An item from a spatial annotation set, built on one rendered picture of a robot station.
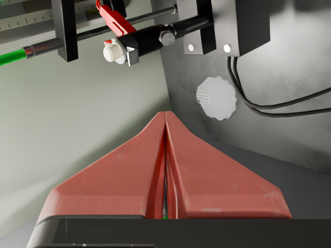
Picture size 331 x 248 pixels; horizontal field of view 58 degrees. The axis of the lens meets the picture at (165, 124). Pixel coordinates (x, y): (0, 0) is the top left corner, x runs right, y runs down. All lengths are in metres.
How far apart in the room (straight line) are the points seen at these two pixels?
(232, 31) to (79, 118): 0.37
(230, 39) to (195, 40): 0.06
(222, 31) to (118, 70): 0.32
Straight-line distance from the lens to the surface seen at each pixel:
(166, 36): 0.33
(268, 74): 0.58
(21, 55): 0.49
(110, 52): 0.32
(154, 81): 0.74
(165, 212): 0.29
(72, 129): 0.64
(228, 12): 0.41
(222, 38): 0.42
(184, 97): 0.74
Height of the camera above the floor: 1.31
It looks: 35 degrees down
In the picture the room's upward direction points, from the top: 121 degrees counter-clockwise
